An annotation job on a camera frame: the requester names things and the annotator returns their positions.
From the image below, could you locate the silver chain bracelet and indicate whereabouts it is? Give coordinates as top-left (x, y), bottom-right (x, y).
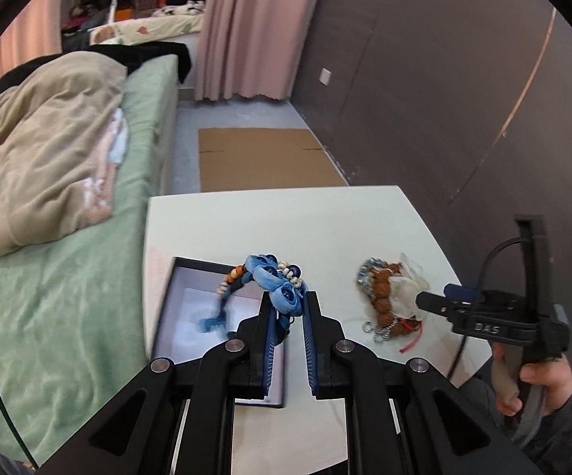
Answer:
top-left (362, 319), bottom-right (399, 344)

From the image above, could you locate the blue braided bracelet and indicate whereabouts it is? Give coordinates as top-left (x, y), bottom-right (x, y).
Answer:
top-left (194, 252), bottom-right (310, 334)

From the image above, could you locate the red string bracelet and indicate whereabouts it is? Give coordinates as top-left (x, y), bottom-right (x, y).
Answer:
top-left (389, 317), bottom-right (424, 355)

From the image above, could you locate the brown rudraksha bead bracelet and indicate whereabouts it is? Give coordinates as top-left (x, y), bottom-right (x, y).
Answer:
top-left (366, 262), bottom-right (418, 338)

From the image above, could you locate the clear plastic bag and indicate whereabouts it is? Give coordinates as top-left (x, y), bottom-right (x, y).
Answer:
top-left (388, 253), bottom-right (429, 321)

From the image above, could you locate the black jewelry box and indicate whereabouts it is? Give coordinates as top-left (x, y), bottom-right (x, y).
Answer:
top-left (150, 255), bottom-right (287, 410)

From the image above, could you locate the right hand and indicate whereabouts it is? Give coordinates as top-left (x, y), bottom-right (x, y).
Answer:
top-left (492, 343), bottom-right (572, 417)

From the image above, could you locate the right jacket sleeve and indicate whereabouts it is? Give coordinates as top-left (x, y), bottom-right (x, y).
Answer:
top-left (460, 378), bottom-right (572, 474)

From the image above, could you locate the brown cardboard sheet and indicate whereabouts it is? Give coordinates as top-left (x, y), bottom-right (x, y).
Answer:
top-left (199, 127), bottom-right (346, 192)

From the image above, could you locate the green bed sheet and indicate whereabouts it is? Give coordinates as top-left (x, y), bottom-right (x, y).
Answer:
top-left (0, 56), bottom-right (179, 462)

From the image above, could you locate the beige blanket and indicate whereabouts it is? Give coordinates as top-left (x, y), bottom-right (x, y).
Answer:
top-left (0, 51), bottom-right (128, 256)

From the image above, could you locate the black clothing on bed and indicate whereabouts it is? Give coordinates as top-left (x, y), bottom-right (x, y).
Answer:
top-left (87, 41), bottom-right (192, 84)

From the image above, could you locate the pink curtain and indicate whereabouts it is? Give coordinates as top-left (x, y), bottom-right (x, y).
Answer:
top-left (195, 0), bottom-right (317, 101)
top-left (0, 0), bottom-right (61, 78)

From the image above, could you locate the floral patterned bedding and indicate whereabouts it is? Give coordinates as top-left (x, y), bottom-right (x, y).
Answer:
top-left (89, 1), bottom-right (205, 45)

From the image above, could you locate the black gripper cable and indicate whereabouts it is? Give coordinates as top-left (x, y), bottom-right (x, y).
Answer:
top-left (446, 235), bottom-right (532, 382)

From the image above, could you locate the grey-blue bead bracelet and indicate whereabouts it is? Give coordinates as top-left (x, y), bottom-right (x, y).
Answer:
top-left (355, 256), bottom-right (391, 292)

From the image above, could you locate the white wall switch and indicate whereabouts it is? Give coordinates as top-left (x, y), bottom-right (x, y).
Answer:
top-left (319, 69), bottom-right (332, 86)

